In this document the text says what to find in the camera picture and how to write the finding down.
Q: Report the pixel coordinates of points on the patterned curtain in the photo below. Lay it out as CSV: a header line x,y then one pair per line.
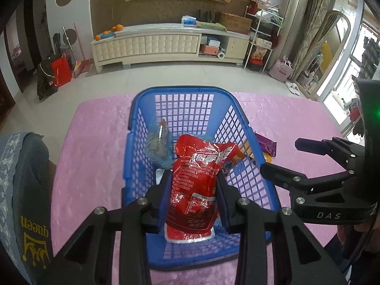
x,y
320,12

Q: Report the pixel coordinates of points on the white slipper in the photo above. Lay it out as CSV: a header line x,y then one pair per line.
x,y
296,90
289,85

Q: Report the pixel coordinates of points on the oval standing mirror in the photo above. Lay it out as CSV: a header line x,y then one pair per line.
x,y
341,29

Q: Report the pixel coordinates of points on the cardboard box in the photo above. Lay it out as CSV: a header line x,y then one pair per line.
x,y
236,23

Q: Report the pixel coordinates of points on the grey printed cloth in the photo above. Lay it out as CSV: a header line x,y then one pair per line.
x,y
26,184

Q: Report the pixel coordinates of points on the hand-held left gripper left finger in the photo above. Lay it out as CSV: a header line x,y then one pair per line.
x,y
154,204

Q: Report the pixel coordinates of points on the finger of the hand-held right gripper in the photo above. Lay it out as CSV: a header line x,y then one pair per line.
x,y
311,147
282,175

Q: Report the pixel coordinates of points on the yellow-orange snack packet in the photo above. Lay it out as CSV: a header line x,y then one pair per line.
x,y
267,158

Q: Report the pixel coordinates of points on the broom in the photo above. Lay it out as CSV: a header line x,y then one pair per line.
x,y
83,65

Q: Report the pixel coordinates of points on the pink blanket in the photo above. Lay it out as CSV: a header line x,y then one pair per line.
x,y
98,142

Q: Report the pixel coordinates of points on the mop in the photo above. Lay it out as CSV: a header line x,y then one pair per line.
x,y
67,41

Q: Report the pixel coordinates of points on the purple snack packet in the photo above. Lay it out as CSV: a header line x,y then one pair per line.
x,y
267,145

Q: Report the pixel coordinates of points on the blue plastic basket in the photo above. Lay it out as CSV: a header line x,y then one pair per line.
x,y
184,95

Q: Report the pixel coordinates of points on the black bag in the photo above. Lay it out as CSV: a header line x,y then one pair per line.
x,y
46,80

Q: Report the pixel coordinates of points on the red box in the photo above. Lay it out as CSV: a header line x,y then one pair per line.
x,y
256,64

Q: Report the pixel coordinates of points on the orange box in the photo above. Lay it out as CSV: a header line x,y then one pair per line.
x,y
209,49

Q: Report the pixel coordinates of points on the white paper roll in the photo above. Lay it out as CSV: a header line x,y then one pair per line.
x,y
221,54

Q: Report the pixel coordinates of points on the standing air conditioner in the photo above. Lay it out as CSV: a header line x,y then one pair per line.
x,y
295,20

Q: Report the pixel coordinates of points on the cream tv cabinet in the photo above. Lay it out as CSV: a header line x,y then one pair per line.
x,y
148,46

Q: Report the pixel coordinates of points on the red bag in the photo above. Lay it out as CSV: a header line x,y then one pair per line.
x,y
61,71

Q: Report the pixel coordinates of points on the grey-blue snack packet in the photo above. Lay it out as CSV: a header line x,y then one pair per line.
x,y
160,154

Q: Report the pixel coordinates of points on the red snack packet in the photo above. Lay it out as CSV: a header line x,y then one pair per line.
x,y
193,178

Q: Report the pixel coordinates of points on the light blue box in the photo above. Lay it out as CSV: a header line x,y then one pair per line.
x,y
213,41

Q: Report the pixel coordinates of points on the pink bag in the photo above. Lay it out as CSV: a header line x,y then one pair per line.
x,y
281,69

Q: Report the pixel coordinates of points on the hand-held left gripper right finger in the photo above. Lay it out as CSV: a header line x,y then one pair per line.
x,y
224,210

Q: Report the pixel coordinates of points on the blue and white tissue pack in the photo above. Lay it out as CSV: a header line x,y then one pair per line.
x,y
189,20

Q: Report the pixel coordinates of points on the white metal rack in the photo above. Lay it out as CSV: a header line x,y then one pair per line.
x,y
252,35

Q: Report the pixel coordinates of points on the green folded cloth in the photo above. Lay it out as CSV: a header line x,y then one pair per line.
x,y
212,26

